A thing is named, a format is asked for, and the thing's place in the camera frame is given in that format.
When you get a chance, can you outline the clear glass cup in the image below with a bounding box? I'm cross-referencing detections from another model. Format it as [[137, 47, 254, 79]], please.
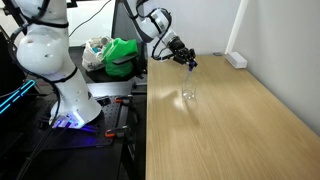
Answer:
[[182, 75, 197, 99]]

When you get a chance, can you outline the white plastic bag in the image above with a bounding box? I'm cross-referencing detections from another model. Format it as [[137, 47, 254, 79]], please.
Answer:
[[82, 37, 113, 72]]

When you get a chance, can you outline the orange-handled clamp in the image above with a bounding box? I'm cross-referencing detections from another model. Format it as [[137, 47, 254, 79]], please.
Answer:
[[114, 95, 133, 103], [105, 125, 130, 138]]

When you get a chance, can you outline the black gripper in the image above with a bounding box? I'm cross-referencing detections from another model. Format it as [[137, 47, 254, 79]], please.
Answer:
[[167, 34, 198, 71]]

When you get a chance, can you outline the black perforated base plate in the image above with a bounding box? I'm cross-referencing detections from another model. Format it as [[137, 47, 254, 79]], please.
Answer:
[[19, 95, 132, 150]]

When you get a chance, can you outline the white power adapter box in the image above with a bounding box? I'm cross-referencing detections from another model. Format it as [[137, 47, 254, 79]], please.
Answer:
[[226, 52, 247, 69]]

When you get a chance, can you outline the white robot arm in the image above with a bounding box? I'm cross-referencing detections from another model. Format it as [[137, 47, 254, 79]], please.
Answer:
[[4, 0, 197, 129]]

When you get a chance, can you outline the white wall cable duct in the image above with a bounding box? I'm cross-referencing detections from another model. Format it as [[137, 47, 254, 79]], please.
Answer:
[[225, 0, 249, 53]]

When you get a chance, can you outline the orange-handled clamp front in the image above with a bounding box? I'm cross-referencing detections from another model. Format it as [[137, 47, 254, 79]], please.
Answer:
[[105, 125, 130, 138]]

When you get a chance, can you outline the blue marker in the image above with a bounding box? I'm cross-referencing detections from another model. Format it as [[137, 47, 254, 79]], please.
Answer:
[[184, 63, 193, 87]]

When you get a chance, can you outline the orange-handled clamp rear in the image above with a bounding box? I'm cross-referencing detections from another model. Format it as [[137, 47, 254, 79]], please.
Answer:
[[114, 95, 133, 103]]

